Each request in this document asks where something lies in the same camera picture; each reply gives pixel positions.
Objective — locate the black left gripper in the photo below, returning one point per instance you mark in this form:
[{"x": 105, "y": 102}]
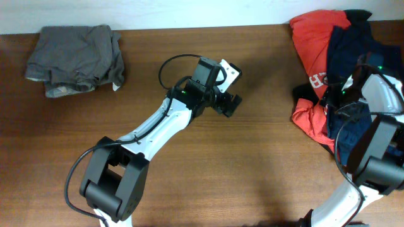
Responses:
[{"x": 221, "y": 104}]

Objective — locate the navy blue shorts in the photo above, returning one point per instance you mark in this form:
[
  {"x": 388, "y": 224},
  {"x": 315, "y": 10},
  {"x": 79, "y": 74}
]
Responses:
[{"x": 345, "y": 48}]

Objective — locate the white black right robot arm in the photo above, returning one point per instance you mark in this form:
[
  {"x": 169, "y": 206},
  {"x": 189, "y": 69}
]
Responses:
[{"x": 371, "y": 172}]

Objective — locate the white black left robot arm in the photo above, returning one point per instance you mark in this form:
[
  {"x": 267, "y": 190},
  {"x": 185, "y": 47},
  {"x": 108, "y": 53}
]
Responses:
[{"x": 115, "y": 177}]

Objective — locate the black garment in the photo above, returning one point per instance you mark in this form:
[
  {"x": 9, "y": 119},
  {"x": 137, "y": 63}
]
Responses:
[{"x": 311, "y": 34}]

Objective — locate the red soccer t-shirt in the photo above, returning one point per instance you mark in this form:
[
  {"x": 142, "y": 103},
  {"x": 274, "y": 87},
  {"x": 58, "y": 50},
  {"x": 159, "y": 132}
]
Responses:
[{"x": 311, "y": 119}]

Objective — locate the grey folded garment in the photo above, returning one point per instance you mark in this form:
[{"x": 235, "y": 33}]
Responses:
[{"x": 76, "y": 59}]

